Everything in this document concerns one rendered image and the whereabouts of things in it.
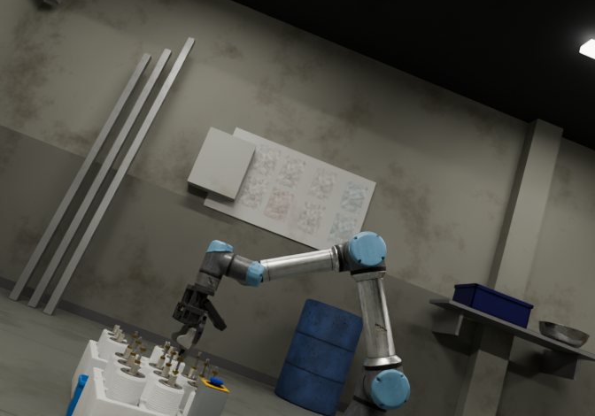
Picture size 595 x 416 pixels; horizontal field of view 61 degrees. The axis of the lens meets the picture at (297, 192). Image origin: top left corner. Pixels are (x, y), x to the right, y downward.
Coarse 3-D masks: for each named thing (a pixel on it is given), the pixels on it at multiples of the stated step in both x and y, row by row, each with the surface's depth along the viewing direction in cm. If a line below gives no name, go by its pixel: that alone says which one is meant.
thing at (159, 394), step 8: (160, 384) 147; (152, 392) 147; (160, 392) 146; (168, 392) 146; (176, 392) 147; (152, 400) 146; (160, 400) 145; (168, 400) 146; (176, 400) 147; (152, 408) 145; (160, 408) 145; (168, 408) 146; (176, 408) 148
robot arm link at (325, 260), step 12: (312, 252) 174; (324, 252) 173; (336, 252) 172; (264, 264) 170; (276, 264) 170; (288, 264) 170; (300, 264) 170; (312, 264) 171; (324, 264) 171; (336, 264) 171; (264, 276) 169; (276, 276) 170; (288, 276) 171
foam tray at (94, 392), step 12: (96, 372) 165; (96, 384) 149; (84, 396) 159; (96, 396) 139; (84, 408) 148; (96, 408) 135; (108, 408) 136; (120, 408) 138; (132, 408) 139; (144, 408) 143
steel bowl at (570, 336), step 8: (544, 328) 450; (552, 328) 442; (560, 328) 438; (568, 328) 436; (552, 336) 443; (560, 336) 438; (568, 336) 435; (576, 336) 434; (584, 336) 436; (568, 344) 440; (576, 344) 437
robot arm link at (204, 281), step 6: (198, 276) 156; (204, 276) 155; (210, 276) 155; (198, 282) 155; (204, 282) 154; (210, 282) 155; (216, 282) 156; (204, 288) 154; (210, 288) 155; (216, 288) 157
